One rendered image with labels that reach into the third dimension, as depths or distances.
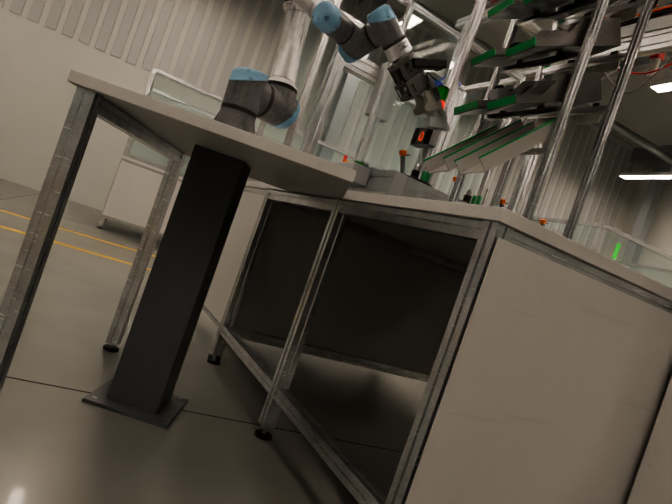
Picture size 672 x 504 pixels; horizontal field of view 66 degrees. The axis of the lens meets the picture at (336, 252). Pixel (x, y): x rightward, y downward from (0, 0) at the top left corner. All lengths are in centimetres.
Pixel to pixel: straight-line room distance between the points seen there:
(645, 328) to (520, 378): 43
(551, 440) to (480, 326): 39
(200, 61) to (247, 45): 90
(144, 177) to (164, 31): 392
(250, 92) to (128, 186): 505
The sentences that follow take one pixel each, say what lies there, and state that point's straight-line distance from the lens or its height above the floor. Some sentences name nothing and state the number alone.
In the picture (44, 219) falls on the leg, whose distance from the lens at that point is 140.
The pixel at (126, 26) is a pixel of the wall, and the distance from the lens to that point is 1000.
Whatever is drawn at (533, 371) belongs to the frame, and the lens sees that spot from 128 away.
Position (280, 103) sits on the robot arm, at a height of 106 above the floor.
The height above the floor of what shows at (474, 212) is 84.
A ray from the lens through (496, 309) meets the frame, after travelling 115.
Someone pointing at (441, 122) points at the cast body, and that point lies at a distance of 168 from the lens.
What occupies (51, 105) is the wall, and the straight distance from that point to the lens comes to 984.
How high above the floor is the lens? 66
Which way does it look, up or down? level
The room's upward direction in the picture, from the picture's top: 19 degrees clockwise
